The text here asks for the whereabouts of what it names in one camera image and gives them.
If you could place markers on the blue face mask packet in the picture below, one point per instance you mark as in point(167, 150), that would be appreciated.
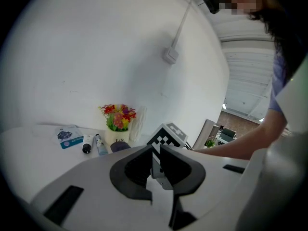
point(67, 137)

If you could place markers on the white wall socket box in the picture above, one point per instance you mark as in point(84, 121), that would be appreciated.
point(170, 55)

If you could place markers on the colourful flowers in white pot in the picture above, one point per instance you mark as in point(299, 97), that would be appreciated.
point(118, 121)

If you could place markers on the white tube with black cap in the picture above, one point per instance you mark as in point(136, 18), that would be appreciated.
point(87, 143)

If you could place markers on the person's blue shirt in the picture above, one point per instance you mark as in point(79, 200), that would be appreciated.
point(278, 85)

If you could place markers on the green potted plant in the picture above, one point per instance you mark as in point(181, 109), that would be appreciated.
point(210, 144)

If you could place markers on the white oval marble table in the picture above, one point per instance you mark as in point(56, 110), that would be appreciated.
point(29, 157)

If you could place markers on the light blue floral tube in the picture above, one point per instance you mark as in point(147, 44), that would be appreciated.
point(100, 144)

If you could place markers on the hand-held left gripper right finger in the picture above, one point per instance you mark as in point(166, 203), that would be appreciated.
point(185, 174)

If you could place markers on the grey wooden shelf unit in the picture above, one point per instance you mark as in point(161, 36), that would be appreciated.
point(204, 131)

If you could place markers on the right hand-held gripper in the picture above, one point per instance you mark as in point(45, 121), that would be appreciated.
point(168, 136)

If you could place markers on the person's right forearm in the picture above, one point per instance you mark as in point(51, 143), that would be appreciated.
point(240, 143)

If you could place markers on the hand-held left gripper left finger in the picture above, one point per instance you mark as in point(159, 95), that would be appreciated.
point(130, 177)

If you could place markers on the black head-worn camera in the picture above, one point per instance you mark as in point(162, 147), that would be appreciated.
point(211, 1)

